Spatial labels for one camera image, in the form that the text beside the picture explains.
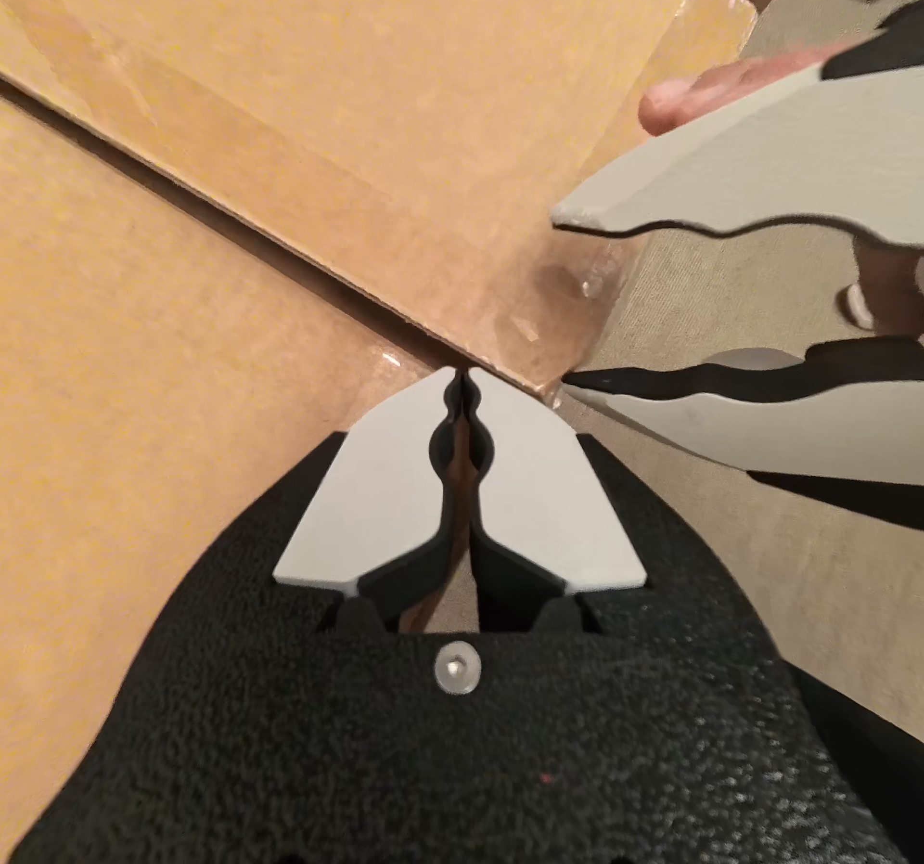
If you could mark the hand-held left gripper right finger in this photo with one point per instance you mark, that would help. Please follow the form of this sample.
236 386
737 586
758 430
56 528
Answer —
556 503

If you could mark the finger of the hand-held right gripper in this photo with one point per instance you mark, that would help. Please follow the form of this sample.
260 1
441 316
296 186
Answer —
794 438
794 156

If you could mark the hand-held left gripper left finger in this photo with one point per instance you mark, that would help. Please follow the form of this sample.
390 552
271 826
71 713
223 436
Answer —
375 503

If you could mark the large cardboard box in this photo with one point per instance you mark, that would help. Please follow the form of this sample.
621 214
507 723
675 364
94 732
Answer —
216 373

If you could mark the person's right hand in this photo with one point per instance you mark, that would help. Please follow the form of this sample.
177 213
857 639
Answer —
707 95

